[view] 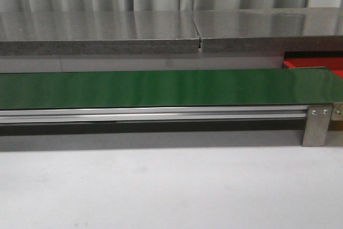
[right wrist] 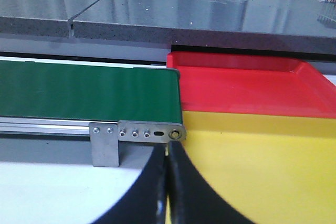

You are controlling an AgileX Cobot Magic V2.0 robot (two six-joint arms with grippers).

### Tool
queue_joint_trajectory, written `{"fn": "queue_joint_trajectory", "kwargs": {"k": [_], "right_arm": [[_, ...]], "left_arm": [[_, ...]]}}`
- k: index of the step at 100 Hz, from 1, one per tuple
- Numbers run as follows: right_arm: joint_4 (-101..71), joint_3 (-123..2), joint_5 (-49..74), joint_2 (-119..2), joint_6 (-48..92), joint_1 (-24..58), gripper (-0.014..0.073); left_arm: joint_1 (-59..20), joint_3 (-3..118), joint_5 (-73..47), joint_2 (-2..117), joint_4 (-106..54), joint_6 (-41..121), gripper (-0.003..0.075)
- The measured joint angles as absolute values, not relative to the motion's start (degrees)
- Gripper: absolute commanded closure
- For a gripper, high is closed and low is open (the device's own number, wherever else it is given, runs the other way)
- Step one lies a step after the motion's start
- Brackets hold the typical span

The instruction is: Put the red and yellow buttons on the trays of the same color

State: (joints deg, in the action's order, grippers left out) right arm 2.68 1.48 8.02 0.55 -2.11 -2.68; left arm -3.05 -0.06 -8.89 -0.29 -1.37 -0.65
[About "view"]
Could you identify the aluminium conveyor side rail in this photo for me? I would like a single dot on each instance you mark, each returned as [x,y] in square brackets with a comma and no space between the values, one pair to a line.
[152,114]

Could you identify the green conveyor belt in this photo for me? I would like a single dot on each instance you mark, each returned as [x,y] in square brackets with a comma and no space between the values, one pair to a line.
[110,89]

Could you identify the red plastic tray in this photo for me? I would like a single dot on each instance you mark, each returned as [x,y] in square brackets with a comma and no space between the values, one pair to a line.
[334,64]

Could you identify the steel end bracket plate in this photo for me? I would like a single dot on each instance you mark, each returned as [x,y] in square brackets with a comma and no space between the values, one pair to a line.
[337,111]

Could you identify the right grey stone shelf slab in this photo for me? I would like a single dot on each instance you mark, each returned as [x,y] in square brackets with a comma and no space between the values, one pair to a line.
[267,30]

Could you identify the grey stone shelf slab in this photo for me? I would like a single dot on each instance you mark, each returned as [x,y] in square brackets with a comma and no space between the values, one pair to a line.
[98,33]
[267,30]

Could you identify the steel conveyor support bracket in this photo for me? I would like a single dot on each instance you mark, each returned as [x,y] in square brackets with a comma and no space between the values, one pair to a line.
[317,124]

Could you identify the left grey stone shelf slab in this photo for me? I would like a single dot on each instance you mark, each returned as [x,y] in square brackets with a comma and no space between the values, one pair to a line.
[98,33]

